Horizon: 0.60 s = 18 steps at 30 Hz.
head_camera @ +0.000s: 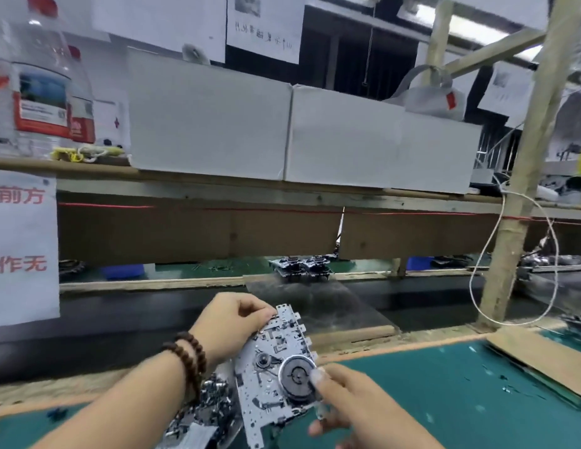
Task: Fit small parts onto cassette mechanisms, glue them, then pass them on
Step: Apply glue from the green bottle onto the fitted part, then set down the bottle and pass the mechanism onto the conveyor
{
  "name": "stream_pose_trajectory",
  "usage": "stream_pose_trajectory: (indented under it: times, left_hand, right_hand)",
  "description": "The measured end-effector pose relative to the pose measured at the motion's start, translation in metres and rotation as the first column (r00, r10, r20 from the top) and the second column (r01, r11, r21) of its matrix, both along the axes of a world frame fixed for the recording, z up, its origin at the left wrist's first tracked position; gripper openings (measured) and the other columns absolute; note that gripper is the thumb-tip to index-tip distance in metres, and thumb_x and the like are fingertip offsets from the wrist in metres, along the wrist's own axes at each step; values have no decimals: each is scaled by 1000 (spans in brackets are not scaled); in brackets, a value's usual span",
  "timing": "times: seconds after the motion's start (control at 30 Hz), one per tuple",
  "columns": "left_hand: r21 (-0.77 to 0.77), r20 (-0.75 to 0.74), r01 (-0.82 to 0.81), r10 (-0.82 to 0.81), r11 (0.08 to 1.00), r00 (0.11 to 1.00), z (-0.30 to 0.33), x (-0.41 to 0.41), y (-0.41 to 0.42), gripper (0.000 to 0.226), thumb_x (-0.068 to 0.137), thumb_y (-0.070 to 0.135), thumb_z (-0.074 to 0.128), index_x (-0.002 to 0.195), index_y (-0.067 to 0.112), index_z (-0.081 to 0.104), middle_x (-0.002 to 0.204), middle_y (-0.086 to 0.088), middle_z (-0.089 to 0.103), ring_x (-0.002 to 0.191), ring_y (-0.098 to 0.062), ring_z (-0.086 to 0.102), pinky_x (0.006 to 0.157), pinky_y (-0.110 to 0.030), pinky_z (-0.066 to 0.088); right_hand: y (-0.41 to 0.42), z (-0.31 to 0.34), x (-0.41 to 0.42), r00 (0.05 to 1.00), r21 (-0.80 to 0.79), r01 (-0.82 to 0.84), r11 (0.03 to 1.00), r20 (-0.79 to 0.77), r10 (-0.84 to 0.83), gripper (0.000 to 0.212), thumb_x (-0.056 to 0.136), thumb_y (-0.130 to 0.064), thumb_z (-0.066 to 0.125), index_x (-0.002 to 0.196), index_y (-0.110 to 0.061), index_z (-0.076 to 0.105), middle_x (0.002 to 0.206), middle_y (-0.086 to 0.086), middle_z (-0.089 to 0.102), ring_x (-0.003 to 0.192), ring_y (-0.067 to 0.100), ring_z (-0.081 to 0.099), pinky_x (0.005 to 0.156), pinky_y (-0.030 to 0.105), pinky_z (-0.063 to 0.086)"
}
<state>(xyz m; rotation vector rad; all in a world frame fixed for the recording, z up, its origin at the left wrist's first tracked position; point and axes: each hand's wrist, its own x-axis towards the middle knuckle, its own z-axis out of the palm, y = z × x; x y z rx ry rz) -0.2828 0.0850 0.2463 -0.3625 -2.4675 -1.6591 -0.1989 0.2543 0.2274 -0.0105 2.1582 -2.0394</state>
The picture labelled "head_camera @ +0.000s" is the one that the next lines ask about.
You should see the person's left hand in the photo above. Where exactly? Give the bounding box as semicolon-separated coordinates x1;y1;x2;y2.
189;292;278;370

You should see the person's left forearm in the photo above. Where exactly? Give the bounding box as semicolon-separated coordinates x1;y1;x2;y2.
32;350;198;449

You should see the pile of small metal parts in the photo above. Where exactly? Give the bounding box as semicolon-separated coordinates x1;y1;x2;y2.
163;373;245;449

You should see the silver metal mechanism plate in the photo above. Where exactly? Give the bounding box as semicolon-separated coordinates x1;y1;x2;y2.
232;303;320;449

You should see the white bag with red tag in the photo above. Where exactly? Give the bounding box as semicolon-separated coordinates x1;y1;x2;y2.
383;64;467;123

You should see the thin wooden post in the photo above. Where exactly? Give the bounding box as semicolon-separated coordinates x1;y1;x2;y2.
428;0;455;87

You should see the wide white cardboard box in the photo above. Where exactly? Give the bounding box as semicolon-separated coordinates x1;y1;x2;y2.
126;46;294;181

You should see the person's right hand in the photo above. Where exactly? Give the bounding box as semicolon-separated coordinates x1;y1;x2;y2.
308;363;446;449

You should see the brown cardboard sheet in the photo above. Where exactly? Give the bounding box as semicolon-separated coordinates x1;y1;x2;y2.
486;324;581;402

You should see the large clear water bottle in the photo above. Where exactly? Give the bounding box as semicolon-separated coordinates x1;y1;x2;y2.
0;0;74;160

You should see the short brown cardboard panel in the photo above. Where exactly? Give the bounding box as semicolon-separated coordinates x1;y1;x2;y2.
339;212;507;261

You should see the blank white hanging paper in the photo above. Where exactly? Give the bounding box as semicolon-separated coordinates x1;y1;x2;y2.
91;0;227;64

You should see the long brown cardboard panel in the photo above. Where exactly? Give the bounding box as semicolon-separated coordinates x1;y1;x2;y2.
58;205;344;268

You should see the small clear water bottle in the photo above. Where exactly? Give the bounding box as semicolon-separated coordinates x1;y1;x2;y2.
66;45;96;146

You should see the white hanging paper with photo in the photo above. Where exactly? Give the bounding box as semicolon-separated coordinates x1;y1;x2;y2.
226;0;305;65

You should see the wooden shelf board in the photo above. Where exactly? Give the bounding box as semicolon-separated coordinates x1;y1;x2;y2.
0;155;581;215

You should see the yellow and white cord bundle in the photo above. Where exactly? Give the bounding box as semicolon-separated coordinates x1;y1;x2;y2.
51;144;128;162

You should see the white printed paper sheet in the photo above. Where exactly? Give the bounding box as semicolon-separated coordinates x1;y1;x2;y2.
477;64;535;130

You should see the diagonal wooden beam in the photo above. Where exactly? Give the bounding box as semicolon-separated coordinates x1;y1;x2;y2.
441;28;549;76

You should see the blue plastic tray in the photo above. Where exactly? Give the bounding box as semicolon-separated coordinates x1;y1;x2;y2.
100;264;142;281

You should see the white sign with red characters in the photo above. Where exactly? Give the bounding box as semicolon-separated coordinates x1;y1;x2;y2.
0;170;61;329

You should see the thick wooden post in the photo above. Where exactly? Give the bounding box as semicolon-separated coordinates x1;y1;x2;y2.
478;0;581;333

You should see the white cable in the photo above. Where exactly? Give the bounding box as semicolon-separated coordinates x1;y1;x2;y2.
468;176;561;326

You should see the brown wooden bead bracelet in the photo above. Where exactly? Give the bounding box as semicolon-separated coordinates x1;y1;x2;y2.
162;332;208;403

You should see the green work mat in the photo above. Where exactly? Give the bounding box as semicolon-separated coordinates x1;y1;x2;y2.
0;329;581;449

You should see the black mechanism assembly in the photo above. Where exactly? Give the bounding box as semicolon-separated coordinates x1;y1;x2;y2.
269;255;336;282

